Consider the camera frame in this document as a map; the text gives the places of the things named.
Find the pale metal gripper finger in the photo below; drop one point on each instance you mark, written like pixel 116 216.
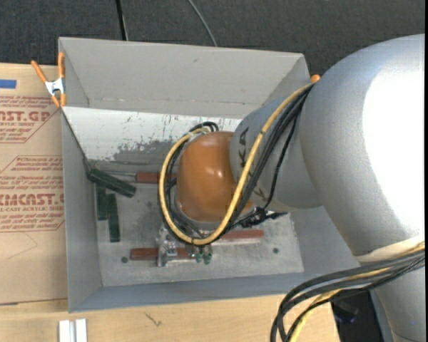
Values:
pixel 163 260
pixel 163 236

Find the red-brown flat block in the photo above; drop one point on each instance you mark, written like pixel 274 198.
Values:
pixel 244 235
pixel 148 177
pixel 144 253

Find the grey metal bin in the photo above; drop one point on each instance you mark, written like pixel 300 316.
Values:
pixel 135 226

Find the dark green flat block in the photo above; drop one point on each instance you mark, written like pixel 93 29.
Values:
pixel 114 184
pixel 101 203
pixel 113 219

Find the black cylinder on white bracket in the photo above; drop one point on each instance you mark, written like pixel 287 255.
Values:
pixel 254 218

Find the brown cardboard board red print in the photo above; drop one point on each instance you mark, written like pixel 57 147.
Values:
pixel 28 176

